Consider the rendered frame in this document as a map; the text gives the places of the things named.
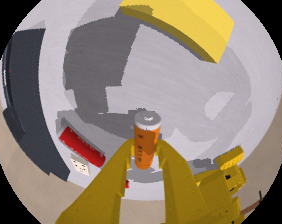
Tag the yellow rectangular pad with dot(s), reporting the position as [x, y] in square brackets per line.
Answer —
[201, 24]

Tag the orange battery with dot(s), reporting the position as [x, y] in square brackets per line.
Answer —
[146, 130]

